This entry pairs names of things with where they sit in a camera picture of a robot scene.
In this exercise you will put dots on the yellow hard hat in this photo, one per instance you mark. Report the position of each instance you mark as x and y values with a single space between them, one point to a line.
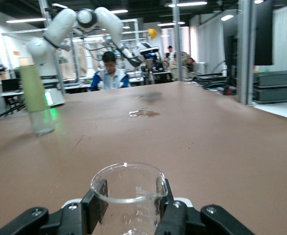
152 33

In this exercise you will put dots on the standing person with cap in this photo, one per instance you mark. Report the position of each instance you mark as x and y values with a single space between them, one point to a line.
171 55

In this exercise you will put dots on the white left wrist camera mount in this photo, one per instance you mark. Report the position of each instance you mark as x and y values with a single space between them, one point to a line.
148 47

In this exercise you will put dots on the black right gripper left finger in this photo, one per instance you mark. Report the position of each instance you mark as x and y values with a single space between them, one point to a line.
72 218

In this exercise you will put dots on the grey stacked trays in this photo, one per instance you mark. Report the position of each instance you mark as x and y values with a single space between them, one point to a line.
278 85

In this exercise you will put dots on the metal support pole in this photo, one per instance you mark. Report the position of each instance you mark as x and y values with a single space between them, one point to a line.
246 49
177 36

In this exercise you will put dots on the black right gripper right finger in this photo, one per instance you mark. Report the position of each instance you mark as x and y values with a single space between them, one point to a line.
177 218

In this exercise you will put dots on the clear glass measuring beaker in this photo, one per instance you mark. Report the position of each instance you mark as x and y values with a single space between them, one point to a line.
138 195

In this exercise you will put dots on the green frosted bottle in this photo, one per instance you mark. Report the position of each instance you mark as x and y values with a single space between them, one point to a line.
33 93

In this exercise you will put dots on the brown table cloth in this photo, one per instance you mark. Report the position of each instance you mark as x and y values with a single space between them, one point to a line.
207 147

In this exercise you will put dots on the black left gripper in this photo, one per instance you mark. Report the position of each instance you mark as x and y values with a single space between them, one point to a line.
151 56

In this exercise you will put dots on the spilled liquid puddle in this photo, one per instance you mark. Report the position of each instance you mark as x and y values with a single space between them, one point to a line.
146 113

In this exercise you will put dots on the ceiling light tube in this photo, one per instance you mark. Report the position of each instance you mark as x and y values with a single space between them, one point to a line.
190 4
227 17
26 20

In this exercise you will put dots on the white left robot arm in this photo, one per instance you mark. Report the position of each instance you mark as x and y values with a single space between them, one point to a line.
60 27

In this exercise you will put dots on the seated person blue jacket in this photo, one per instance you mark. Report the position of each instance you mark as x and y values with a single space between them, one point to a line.
110 78

